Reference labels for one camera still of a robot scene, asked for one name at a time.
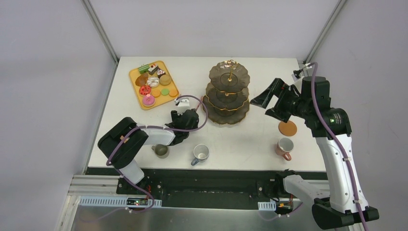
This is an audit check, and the pink frosted donut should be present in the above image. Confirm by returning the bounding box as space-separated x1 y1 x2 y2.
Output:
142 94 155 107

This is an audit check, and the round tan cookie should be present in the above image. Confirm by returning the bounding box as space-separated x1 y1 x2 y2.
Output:
159 74 172 86

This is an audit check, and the red strawberry donut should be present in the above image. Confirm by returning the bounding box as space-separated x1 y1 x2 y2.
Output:
139 85 152 96

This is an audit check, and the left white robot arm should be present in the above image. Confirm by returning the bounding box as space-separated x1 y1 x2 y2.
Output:
97 109 199 195

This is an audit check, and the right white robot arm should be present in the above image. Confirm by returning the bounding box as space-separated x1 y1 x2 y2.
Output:
250 77 380 230

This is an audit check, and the orange round coaster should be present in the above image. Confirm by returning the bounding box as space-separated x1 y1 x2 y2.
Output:
278 120 297 137

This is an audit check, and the orange sandwich cookie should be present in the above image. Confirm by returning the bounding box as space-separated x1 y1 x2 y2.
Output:
168 88 179 97
151 89 161 98

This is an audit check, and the blue grey mug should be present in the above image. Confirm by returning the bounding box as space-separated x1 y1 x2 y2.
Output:
191 144 210 166

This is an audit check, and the yellow serving tray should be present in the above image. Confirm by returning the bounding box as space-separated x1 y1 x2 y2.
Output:
128 61 180 110

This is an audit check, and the pink mug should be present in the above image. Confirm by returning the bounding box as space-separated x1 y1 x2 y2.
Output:
275 138 294 161

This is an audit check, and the three tier glass stand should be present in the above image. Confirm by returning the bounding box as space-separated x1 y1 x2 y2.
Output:
202 60 250 126

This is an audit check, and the green sandwich cookie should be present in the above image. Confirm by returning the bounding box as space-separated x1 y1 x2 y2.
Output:
161 89 170 96

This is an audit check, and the grey small cup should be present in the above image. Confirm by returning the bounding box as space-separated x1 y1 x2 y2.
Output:
152 144 169 159

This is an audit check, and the white striped donut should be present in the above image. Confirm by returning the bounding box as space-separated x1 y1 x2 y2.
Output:
146 77 160 88

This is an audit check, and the dark chocolate cake piece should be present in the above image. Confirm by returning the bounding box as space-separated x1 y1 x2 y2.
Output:
156 69 166 78

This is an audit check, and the chocolate cake slice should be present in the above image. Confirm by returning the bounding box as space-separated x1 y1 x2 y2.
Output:
148 63 159 76

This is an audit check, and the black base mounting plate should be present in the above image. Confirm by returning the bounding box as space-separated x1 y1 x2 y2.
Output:
85 167 332 211

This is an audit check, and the green swiss roll cake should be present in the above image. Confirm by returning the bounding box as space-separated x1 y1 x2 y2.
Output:
138 64 150 74

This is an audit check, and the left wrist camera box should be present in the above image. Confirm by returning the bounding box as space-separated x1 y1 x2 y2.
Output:
175 97 191 116

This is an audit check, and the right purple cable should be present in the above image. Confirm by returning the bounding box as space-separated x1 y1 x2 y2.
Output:
309 62 370 231

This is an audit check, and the purple cable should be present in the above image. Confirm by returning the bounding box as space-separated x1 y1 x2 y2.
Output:
309 62 370 231
105 95 208 214

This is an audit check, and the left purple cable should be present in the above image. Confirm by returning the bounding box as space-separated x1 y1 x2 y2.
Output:
105 95 208 214

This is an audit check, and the right white cable duct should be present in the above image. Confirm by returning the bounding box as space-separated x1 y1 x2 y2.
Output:
257 201 276 211

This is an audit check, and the white cable duct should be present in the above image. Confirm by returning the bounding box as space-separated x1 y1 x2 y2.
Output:
79 196 162 208
257 201 276 211

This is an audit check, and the aluminium frame rail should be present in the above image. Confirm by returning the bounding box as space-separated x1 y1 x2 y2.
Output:
68 175 119 196

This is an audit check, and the left white cable duct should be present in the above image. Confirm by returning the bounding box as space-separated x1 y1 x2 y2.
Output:
79 196 162 208

